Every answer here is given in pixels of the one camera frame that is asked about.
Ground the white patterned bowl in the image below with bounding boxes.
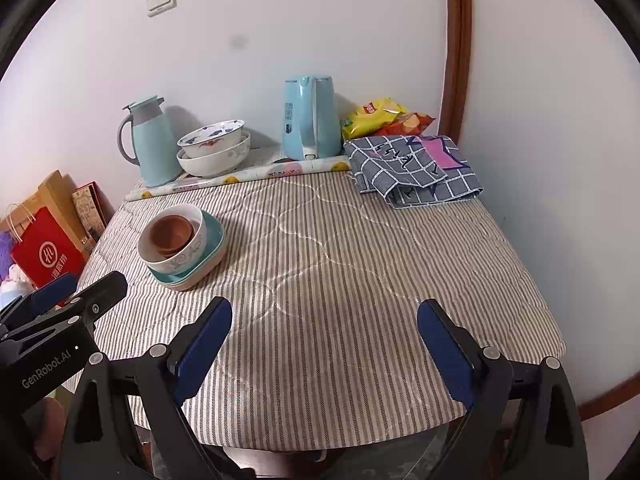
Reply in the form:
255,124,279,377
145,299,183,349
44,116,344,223
137,204,207,274

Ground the small brown bowl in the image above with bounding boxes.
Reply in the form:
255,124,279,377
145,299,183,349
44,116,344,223
150,214,194,258

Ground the pink square plate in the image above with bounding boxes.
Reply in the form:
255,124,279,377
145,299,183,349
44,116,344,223
159,244,229,293

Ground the green square plate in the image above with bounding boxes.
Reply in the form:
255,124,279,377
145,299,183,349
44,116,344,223
154,242,228,287

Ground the blue square plate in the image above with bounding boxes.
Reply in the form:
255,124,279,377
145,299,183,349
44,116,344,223
149,211,228,290

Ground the red paper bag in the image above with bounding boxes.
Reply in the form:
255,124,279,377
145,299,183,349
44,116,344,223
10,207,85,288

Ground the patterned notebook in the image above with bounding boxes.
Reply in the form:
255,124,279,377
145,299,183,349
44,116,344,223
72,181,107,243

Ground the brown cardboard paper bag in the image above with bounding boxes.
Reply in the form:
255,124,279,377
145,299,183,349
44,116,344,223
1,170,96,260

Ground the striped quilted table cover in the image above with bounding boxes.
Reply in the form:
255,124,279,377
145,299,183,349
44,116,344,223
80,172,566,451

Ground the light blue thermos jug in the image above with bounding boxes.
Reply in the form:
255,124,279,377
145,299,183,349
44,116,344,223
116,96,182,188

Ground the large white porcelain bowl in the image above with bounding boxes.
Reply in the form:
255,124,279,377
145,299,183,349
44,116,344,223
177,132,250,178

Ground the blue patterned porcelain bowl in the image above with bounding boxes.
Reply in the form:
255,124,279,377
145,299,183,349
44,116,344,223
177,119,244,158

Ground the blue checkered cloth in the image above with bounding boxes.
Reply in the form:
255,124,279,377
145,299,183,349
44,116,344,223
344,136,483,209

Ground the fruit patterned rolled mat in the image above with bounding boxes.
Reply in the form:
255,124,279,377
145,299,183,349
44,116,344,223
124,148,350,202

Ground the orange snack bag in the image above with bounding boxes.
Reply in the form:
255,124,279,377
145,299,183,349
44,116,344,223
373,113,435,136

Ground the light blue electric kettle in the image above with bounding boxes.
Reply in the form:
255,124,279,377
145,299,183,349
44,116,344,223
282,76,342,160

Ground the yellow chips bag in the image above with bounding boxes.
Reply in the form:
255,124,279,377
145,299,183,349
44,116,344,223
341,98,408,141

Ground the white wall switch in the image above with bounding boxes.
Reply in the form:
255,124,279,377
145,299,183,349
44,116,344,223
145,0,177,18

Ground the brown wooden door frame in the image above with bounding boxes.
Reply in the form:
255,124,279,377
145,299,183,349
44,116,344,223
438,0,473,142

